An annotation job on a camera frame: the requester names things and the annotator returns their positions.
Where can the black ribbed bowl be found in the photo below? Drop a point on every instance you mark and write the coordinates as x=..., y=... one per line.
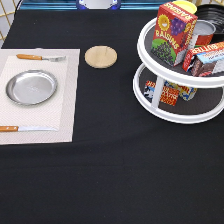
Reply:
x=214, y=14

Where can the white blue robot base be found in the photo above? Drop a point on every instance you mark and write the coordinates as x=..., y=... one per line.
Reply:
x=98, y=4

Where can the white two-tier lazy Susan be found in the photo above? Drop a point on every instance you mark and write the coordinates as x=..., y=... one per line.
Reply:
x=149, y=79

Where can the round silver metal plate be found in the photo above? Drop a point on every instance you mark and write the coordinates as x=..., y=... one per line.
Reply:
x=31, y=87

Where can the beige woven placemat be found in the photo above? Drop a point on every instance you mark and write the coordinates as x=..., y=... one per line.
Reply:
x=57, y=112

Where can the round wooden coaster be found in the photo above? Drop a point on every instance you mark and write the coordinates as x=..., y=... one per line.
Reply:
x=100, y=56

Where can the red box lower shelf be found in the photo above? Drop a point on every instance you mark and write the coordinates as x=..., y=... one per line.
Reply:
x=168, y=96

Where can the blue yellow box lower shelf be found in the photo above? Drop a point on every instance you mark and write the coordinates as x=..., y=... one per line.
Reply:
x=186, y=93

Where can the brown blue chocolate box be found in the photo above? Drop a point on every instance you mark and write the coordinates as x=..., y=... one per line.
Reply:
x=208, y=63

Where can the red raisins box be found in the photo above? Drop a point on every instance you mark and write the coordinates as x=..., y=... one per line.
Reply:
x=173, y=31

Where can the red butter box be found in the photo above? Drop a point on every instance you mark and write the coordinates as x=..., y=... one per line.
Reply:
x=191, y=54

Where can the red tin can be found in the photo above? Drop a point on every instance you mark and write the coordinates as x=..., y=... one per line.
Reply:
x=203, y=33

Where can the green yellow parmesan canister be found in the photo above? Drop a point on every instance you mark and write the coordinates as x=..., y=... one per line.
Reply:
x=186, y=5

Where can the wooden handled fork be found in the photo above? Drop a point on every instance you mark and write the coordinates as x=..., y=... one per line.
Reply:
x=35, y=57

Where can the wooden handled knife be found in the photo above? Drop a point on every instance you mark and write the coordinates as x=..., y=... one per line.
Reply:
x=25, y=128

